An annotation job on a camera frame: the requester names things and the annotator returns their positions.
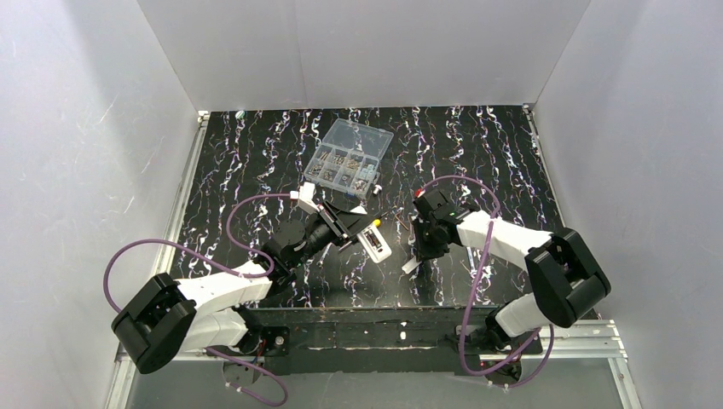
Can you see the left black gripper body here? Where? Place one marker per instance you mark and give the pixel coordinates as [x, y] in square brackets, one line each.
[340, 223]

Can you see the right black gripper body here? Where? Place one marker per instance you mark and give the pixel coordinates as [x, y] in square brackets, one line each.
[425, 244]

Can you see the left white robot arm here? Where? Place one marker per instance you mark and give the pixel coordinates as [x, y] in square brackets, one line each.
[168, 316]

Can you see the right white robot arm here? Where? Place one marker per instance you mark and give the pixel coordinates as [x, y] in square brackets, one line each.
[566, 280]

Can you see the copper hex key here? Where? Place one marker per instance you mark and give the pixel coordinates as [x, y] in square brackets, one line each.
[401, 221]

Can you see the clear plastic screw organizer box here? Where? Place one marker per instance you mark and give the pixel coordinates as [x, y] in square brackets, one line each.
[348, 158]

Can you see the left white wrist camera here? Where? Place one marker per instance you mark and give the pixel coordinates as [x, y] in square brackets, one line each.
[303, 198]

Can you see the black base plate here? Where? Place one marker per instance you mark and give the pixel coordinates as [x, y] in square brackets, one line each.
[363, 340]

